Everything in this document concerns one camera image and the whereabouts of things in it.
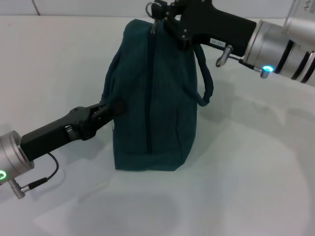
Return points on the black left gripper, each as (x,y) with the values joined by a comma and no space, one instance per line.
(49,137)

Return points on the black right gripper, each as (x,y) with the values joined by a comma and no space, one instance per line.
(216,27)

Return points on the dark teal insulated lunch bag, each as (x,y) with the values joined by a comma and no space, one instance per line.
(160,98)

